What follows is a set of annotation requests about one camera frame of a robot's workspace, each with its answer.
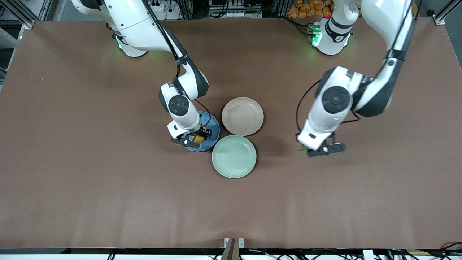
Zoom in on blue plate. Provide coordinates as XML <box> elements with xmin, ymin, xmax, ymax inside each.
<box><xmin>182</xmin><ymin>111</ymin><xmax>221</xmax><ymax>152</ymax></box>

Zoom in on light green plate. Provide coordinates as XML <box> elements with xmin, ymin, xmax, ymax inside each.
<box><xmin>212</xmin><ymin>135</ymin><xmax>257</xmax><ymax>179</ymax></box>

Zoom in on beige plate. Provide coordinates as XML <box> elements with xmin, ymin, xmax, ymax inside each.
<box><xmin>222</xmin><ymin>97</ymin><xmax>264</xmax><ymax>137</ymax></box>

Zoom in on brown table cover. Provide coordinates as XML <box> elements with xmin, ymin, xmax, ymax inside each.
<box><xmin>0</xmin><ymin>18</ymin><xmax>462</xmax><ymax>250</ymax></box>

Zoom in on white equipment box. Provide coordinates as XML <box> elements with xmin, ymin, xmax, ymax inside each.
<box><xmin>209</xmin><ymin>0</ymin><xmax>264</xmax><ymax>18</ymax></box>

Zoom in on orange snack bags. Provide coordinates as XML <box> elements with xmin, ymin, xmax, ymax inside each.
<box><xmin>288</xmin><ymin>0</ymin><xmax>334</xmax><ymax>19</ymax></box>

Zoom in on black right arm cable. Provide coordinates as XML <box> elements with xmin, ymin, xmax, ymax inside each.
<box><xmin>195</xmin><ymin>99</ymin><xmax>213</xmax><ymax>129</ymax></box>

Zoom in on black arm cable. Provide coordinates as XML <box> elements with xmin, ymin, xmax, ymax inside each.
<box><xmin>195</xmin><ymin>99</ymin><xmax>213</xmax><ymax>129</ymax></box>
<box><xmin>296</xmin><ymin>79</ymin><xmax>323</xmax><ymax>135</ymax></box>

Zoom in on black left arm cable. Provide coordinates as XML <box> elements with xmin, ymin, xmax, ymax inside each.
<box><xmin>296</xmin><ymin>79</ymin><xmax>323</xmax><ymax>135</ymax></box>

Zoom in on grey mounting post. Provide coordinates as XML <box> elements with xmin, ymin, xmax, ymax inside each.
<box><xmin>221</xmin><ymin>237</ymin><xmax>237</xmax><ymax>260</ymax></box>

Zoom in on aluminium frame profile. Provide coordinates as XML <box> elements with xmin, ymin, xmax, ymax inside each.
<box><xmin>435</xmin><ymin>0</ymin><xmax>462</xmax><ymax>26</ymax></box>
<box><xmin>5</xmin><ymin>0</ymin><xmax>36</xmax><ymax>30</ymax></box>

